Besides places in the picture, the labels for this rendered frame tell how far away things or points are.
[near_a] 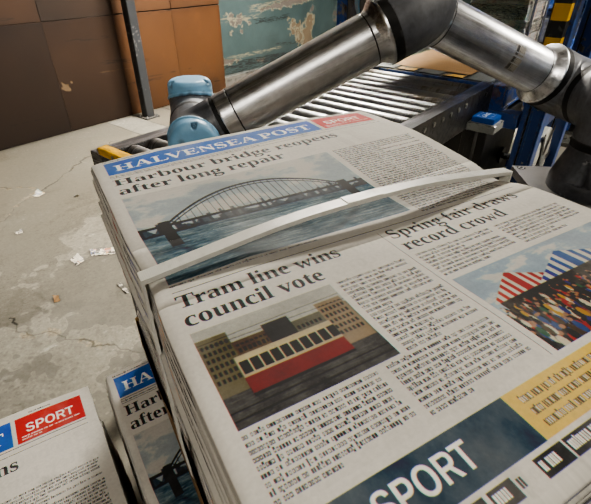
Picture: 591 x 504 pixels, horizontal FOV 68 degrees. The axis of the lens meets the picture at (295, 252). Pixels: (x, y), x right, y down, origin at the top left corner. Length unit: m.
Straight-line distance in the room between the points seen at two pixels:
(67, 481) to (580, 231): 0.44
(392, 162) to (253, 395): 0.25
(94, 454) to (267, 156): 0.31
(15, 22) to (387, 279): 3.81
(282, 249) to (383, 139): 0.20
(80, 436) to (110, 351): 1.30
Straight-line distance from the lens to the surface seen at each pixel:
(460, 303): 0.23
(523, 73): 0.98
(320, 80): 0.67
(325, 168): 0.36
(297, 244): 0.26
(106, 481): 0.46
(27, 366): 1.86
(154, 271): 0.25
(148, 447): 0.46
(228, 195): 0.32
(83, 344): 1.85
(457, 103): 1.61
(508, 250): 0.28
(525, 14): 2.66
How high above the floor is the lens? 1.20
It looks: 34 degrees down
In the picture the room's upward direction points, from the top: straight up
